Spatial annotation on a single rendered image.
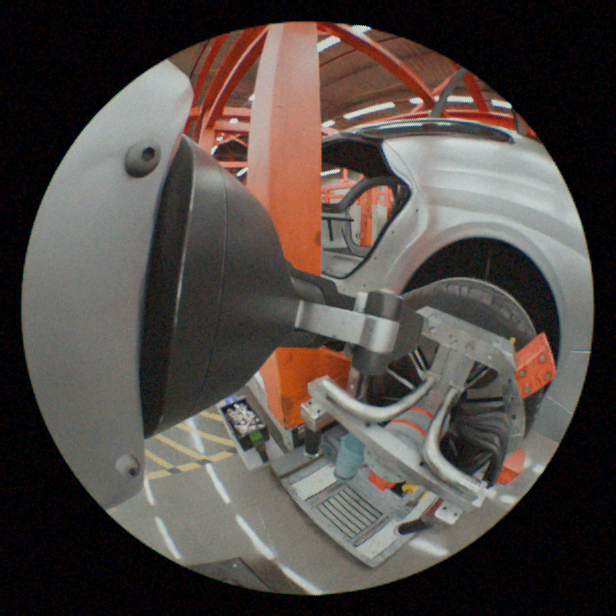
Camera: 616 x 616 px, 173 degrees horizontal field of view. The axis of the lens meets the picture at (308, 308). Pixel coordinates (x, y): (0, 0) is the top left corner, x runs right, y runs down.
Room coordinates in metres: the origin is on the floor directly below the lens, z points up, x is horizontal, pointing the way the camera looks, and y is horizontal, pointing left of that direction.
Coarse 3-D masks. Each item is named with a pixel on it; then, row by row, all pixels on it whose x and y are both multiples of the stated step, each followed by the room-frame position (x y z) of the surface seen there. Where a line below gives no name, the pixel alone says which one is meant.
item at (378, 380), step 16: (416, 352) 0.41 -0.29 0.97; (400, 368) 0.58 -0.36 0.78; (416, 368) 0.39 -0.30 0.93; (384, 384) 0.51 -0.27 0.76; (400, 384) 0.55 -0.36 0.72; (416, 384) 0.39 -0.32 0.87; (464, 384) 0.27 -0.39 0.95; (384, 400) 0.46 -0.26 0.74; (480, 400) 0.22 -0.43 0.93; (496, 400) 0.18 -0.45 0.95; (448, 448) 0.23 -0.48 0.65; (464, 448) 0.18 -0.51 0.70; (480, 448) 0.13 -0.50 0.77
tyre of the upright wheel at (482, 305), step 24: (432, 288) 0.39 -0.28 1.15; (456, 288) 0.35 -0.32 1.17; (480, 288) 0.33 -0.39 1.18; (456, 312) 0.33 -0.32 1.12; (480, 312) 0.28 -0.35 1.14; (504, 312) 0.24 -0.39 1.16; (504, 336) 0.22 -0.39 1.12; (528, 336) 0.17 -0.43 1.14; (528, 408) 0.09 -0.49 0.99; (528, 432) 0.04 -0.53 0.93
